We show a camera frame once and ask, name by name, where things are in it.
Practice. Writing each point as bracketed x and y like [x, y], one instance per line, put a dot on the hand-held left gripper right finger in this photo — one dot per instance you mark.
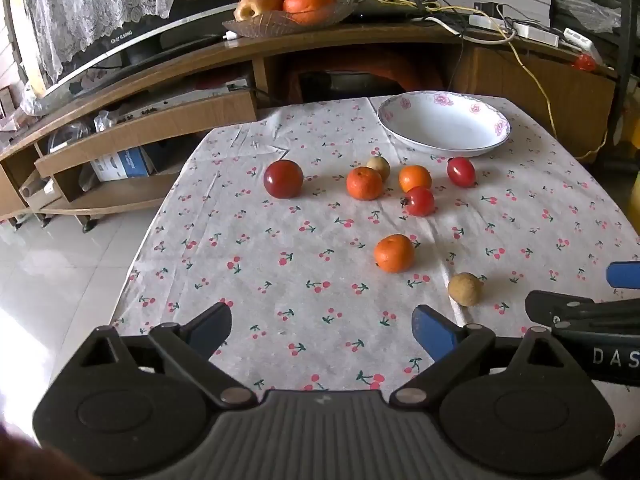
[431, 330]

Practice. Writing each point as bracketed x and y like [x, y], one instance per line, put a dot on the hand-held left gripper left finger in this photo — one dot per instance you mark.
[212, 326]

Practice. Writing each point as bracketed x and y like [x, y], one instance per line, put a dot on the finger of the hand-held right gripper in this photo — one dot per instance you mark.
[625, 275]
[550, 306]

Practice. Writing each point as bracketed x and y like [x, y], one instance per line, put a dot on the orange tangerine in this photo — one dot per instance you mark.
[415, 178]
[394, 253]
[364, 183]

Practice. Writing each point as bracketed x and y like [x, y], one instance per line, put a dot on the red cherry tomato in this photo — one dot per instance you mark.
[419, 201]
[460, 171]

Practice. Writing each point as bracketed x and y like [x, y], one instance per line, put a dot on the white floral bowl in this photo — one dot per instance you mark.
[442, 125]

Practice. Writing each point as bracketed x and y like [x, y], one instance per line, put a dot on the yellow container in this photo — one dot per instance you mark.
[632, 200]

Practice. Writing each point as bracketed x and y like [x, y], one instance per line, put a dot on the cherry print tablecloth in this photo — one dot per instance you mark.
[310, 260]

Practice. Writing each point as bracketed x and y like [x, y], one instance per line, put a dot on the blue and white box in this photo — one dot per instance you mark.
[122, 164]

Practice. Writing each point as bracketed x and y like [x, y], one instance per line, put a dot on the small red ornament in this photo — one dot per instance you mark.
[584, 62]

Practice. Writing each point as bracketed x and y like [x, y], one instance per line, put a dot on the silver media player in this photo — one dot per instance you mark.
[165, 105]

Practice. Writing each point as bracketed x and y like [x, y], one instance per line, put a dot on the white oblong device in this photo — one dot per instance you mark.
[582, 42]

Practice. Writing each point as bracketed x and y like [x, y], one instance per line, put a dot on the black metal rack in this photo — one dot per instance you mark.
[625, 35]

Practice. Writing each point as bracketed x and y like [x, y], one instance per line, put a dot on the white power strip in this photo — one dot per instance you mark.
[537, 32]

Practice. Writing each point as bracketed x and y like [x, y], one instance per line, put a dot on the wooden television stand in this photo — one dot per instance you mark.
[200, 60]

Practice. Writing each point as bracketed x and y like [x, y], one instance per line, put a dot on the black adapter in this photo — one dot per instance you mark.
[489, 9]

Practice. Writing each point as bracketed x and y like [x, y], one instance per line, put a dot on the glass fruit dish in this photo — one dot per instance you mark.
[280, 27]

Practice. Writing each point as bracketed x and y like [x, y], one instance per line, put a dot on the yellow apple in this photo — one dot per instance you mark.
[257, 6]

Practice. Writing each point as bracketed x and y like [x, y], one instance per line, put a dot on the large orange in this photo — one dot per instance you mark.
[309, 4]

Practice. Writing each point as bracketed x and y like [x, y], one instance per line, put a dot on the white lace cloth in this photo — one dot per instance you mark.
[90, 5]

